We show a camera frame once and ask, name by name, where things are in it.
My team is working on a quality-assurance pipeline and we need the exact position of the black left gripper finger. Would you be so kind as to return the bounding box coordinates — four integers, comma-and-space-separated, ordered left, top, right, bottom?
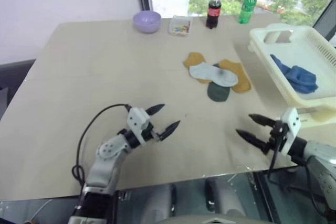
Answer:
158, 120, 181, 141
146, 103, 166, 116

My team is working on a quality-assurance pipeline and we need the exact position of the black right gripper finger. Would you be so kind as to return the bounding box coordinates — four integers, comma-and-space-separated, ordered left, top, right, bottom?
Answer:
248, 113, 277, 129
235, 129, 271, 154

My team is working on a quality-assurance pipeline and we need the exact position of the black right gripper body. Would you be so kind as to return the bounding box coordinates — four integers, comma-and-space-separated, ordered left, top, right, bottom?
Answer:
268, 119, 288, 153

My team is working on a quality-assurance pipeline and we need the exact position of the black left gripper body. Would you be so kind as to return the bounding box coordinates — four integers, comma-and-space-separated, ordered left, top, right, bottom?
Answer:
143, 122, 162, 144

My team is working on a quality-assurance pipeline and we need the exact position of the blue sock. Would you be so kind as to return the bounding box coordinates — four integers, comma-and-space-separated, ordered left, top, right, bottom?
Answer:
269, 54, 320, 94

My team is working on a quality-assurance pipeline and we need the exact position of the mustard yellow sock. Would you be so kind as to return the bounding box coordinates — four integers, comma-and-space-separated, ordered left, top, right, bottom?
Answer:
218, 59, 252, 94
183, 51, 207, 69

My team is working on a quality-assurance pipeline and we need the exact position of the dark green sock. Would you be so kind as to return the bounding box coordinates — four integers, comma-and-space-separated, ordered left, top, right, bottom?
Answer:
207, 63, 232, 103

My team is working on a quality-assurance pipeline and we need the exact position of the light grey sock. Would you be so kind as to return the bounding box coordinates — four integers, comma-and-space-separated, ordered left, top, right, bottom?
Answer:
188, 62, 239, 88

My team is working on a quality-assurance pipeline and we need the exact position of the white plastic basket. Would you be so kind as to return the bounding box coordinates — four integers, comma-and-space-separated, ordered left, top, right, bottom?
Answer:
247, 23, 336, 131

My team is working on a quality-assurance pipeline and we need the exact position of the beige table cover sheet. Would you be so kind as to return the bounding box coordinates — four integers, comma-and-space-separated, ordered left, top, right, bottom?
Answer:
0, 15, 336, 201

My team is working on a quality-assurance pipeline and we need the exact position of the clear box with colourful pieces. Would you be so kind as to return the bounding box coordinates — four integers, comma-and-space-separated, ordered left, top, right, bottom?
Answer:
168, 15, 194, 37

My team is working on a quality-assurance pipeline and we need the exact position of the purple plastic bowl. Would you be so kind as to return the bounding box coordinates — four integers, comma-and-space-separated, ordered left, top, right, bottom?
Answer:
132, 10, 162, 34

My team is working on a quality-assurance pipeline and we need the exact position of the grey robot torso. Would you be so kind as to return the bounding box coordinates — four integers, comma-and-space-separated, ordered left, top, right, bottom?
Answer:
156, 215, 253, 224

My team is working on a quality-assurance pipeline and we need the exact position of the cola bottle with red cap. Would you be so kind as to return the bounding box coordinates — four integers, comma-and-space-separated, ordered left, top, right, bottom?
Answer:
205, 0, 222, 30

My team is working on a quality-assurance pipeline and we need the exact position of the green bottle with yellow cap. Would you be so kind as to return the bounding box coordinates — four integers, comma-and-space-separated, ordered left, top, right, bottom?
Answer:
237, 0, 259, 25

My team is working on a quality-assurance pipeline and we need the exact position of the dark grey sofa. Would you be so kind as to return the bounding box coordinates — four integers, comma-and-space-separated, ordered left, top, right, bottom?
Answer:
0, 58, 37, 91

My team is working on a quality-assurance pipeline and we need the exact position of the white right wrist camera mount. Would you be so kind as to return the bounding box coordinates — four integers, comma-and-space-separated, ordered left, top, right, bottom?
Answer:
278, 107, 300, 154

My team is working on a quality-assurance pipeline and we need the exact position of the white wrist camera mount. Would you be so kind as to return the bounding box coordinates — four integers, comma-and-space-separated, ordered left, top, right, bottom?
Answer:
126, 107, 154, 146
278, 107, 300, 154

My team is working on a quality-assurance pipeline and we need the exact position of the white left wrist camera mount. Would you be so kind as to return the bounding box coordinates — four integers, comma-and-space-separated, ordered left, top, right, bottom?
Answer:
126, 107, 154, 146

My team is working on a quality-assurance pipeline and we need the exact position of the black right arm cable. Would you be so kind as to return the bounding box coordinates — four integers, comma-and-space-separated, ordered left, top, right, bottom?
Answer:
267, 140, 332, 224

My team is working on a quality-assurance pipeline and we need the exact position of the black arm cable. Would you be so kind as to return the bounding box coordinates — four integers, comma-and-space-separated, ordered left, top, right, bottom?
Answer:
267, 140, 332, 224
71, 103, 132, 186

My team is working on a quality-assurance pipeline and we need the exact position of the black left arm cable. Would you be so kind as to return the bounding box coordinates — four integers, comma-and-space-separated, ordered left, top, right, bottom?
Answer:
71, 103, 132, 186

